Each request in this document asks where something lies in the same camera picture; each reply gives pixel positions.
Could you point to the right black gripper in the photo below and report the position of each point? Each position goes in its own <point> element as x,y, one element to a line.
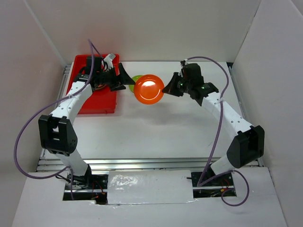
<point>170,89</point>

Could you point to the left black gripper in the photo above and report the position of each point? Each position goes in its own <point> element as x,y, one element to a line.
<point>124,77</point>

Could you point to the orange plate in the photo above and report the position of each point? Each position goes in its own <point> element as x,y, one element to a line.
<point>148,89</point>

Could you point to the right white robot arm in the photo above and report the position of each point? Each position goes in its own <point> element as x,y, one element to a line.
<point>247,142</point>

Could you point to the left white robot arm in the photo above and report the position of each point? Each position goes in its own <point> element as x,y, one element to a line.
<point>57,134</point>

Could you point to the red plastic bin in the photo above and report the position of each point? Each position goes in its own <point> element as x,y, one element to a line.
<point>102,101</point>

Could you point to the white foil cover sheet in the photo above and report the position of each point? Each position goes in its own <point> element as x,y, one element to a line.
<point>149,187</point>

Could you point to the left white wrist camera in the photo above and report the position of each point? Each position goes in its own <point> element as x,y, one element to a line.
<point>107,62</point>

